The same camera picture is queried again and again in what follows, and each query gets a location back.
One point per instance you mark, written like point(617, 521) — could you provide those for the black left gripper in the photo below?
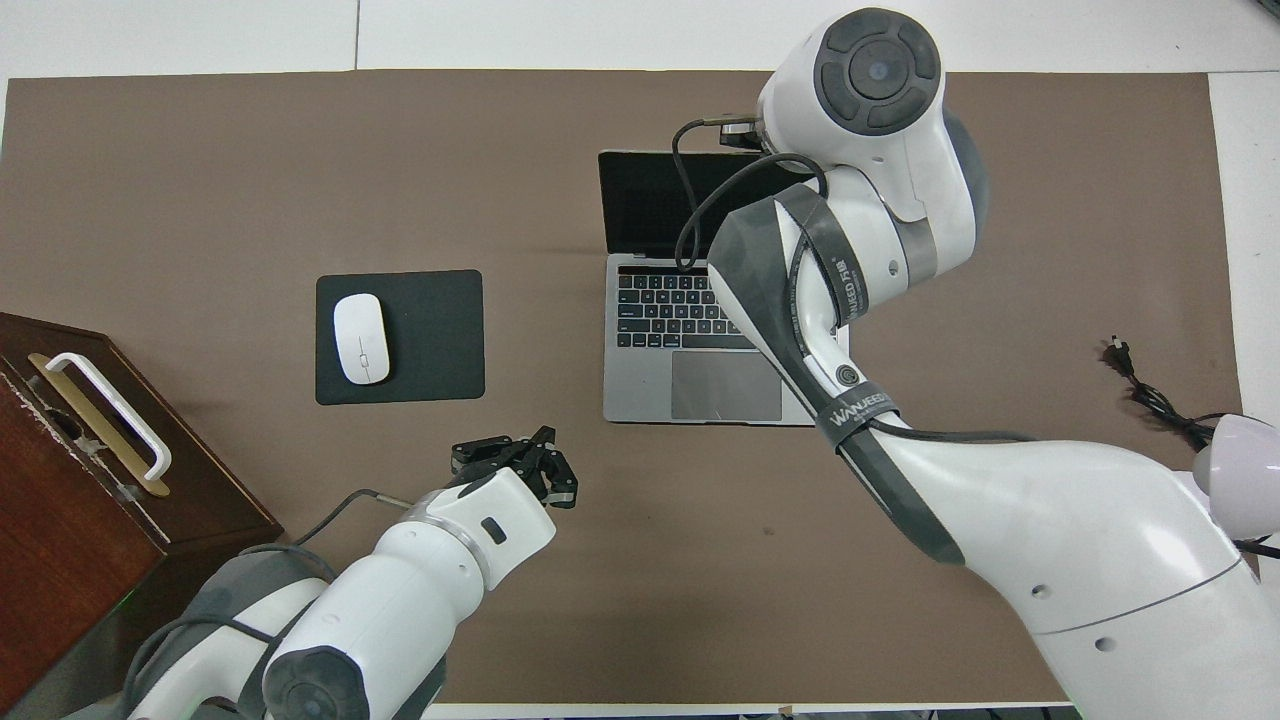
point(522, 458)

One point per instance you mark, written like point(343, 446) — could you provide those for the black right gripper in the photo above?
point(738, 136)

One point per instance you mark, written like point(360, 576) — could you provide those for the grey aluminium laptop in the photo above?
point(720, 385)

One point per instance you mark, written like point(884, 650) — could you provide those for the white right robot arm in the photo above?
point(1050, 520)

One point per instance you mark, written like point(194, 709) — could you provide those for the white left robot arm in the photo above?
point(400, 600)

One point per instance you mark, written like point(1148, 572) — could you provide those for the black mouse pad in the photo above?
point(440, 340)

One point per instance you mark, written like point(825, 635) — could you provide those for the white computer mouse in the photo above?
point(361, 340)

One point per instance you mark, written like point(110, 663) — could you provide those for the brown table mat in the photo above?
point(700, 600)

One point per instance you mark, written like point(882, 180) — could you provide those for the gold plate on box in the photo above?
point(150, 486)

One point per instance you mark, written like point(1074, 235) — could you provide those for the dark brown wooden box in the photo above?
point(70, 560)

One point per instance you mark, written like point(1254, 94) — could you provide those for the white desk lamp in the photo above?
point(1245, 470)

